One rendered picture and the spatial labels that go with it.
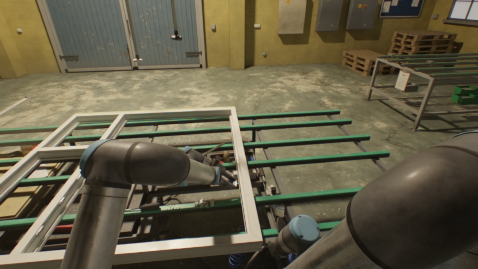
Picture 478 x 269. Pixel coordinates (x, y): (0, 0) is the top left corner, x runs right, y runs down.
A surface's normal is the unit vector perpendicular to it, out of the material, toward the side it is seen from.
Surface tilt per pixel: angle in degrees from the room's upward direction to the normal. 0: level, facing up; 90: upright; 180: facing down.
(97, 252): 60
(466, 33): 90
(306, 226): 19
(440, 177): 30
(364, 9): 90
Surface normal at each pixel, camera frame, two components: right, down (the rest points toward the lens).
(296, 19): 0.12, 0.45
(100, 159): -0.11, -0.33
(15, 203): 0.00, -0.89
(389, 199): -0.79, -0.47
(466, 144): -0.11, -0.97
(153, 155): 0.44, -0.51
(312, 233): 0.14, -0.71
